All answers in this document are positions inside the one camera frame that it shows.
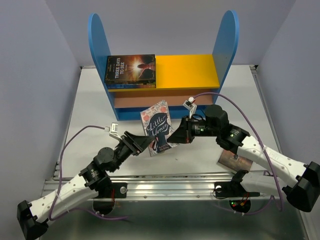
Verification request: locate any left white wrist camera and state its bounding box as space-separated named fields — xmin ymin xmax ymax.
xmin=104 ymin=122 xmax=122 ymax=141

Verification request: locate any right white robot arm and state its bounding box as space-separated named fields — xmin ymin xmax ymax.
xmin=167 ymin=104 xmax=320 ymax=213

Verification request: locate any Tale of Two Cities book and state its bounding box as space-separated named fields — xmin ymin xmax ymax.
xmin=216 ymin=150 xmax=253 ymax=174

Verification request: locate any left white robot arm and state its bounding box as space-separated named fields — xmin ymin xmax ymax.
xmin=17 ymin=131 xmax=155 ymax=240

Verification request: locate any brown Edward Tulane book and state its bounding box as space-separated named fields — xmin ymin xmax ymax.
xmin=106 ymin=82 xmax=156 ymax=88

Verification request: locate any blue yellow wooden bookshelf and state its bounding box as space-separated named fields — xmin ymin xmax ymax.
xmin=87 ymin=10 xmax=239 ymax=121

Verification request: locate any Jane Eyre book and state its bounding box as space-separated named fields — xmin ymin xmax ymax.
xmin=108 ymin=86 xmax=156 ymax=92

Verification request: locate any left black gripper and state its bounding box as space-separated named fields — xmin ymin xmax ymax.
xmin=109 ymin=130 xmax=155 ymax=172

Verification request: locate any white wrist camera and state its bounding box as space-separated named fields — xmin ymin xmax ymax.
xmin=182 ymin=96 xmax=197 ymax=118
xmin=104 ymin=122 xmax=122 ymax=141

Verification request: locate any Little Women book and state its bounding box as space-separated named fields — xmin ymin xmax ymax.
xmin=140 ymin=100 xmax=179 ymax=157

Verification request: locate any Three Days to See book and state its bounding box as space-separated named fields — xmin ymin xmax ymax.
xmin=104 ymin=54 xmax=156 ymax=84

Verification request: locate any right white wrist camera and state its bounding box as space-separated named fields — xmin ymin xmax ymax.
xmin=182 ymin=96 xmax=197 ymax=118

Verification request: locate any aluminium mounting rail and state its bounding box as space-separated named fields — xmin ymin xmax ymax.
xmin=41 ymin=172 xmax=276 ymax=201

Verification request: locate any Animal Farm book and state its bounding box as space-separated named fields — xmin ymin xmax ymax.
xmin=107 ymin=84 xmax=156 ymax=88

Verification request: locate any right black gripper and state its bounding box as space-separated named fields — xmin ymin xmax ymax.
xmin=166 ymin=115 xmax=219 ymax=144

